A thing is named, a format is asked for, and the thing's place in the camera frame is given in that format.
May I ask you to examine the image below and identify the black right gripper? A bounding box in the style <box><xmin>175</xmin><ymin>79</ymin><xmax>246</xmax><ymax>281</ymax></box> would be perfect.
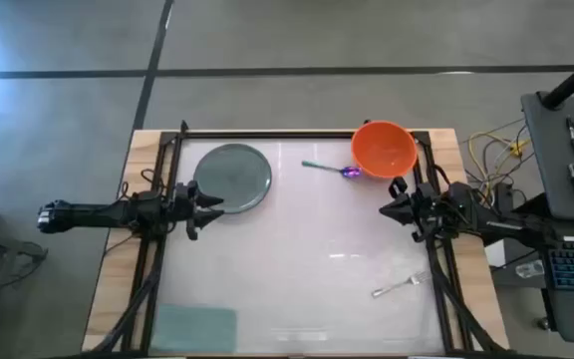
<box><xmin>379</xmin><ymin>176</ymin><xmax>448</xmax><ymax>244</ymax></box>

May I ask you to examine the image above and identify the silver metal fork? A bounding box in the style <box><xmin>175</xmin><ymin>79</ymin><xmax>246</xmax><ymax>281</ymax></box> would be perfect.
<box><xmin>370</xmin><ymin>269</ymin><xmax>433</xmax><ymax>299</ymax></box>

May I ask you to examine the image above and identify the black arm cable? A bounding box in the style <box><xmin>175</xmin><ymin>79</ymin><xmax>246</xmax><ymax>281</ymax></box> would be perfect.
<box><xmin>431</xmin><ymin>163</ymin><xmax>453</xmax><ymax>186</ymax></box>
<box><xmin>117</xmin><ymin>168</ymin><xmax>169</xmax><ymax>200</ymax></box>

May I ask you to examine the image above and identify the clear plastic packet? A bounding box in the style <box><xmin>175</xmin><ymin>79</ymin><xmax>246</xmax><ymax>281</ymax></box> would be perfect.
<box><xmin>514</xmin><ymin>258</ymin><xmax>546</xmax><ymax>280</ymax></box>

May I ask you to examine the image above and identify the yellow cable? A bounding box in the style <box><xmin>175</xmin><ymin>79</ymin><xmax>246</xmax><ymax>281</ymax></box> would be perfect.
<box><xmin>467</xmin><ymin>127</ymin><xmax>533</xmax><ymax>196</ymax></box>

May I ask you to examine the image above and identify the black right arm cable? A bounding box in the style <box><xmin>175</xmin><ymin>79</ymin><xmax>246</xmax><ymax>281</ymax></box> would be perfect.
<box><xmin>431</xmin><ymin>163</ymin><xmax>453</xmax><ymax>186</ymax></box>

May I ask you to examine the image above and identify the teal-handled iridescent spoon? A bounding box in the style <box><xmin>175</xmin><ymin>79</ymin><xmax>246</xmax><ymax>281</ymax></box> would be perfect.
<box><xmin>301</xmin><ymin>160</ymin><xmax>364</xmax><ymax>180</ymax></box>

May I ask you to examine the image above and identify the teal cloth napkin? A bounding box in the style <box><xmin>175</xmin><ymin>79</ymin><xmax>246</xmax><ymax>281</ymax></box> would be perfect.
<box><xmin>150</xmin><ymin>303</ymin><xmax>239</xmax><ymax>355</ymax></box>

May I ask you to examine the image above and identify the grey side desk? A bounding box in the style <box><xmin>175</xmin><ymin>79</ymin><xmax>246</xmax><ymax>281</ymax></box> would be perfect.
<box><xmin>519</xmin><ymin>91</ymin><xmax>574</xmax><ymax>223</ymax></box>

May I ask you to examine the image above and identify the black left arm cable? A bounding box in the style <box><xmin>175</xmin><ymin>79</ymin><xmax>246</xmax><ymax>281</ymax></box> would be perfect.
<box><xmin>117</xmin><ymin>168</ymin><xmax>169</xmax><ymax>200</ymax></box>

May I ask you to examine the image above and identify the black round pole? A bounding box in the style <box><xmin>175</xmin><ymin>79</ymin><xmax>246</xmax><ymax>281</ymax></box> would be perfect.
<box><xmin>540</xmin><ymin>47</ymin><xmax>574</xmax><ymax>111</ymax></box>

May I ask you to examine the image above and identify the black aluminium table frame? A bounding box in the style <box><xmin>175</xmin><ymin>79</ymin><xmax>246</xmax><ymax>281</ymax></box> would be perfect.
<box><xmin>95</xmin><ymin>119</ymin><xmax>505</xmax><ymax>359</ymax></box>

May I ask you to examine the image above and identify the orange bowl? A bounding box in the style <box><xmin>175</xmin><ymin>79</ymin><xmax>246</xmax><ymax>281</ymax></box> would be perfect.
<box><xmin>350</xmin><ymin>120</ymin><xmax>420</xmax><ymax>180</ymax></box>

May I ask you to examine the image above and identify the grey-green round plate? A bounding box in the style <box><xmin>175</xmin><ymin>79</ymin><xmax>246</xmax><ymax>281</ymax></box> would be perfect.
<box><xmin>192</xmin><ymin>143</ymin><xmax>273</xmax><ymax>215</ymax></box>

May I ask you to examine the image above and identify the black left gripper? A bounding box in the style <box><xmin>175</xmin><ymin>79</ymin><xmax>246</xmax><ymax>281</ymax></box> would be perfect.
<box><xmin>168</xmin><ymin>179</ymin><xmax>226</xmax><ymax>242</ymax></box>

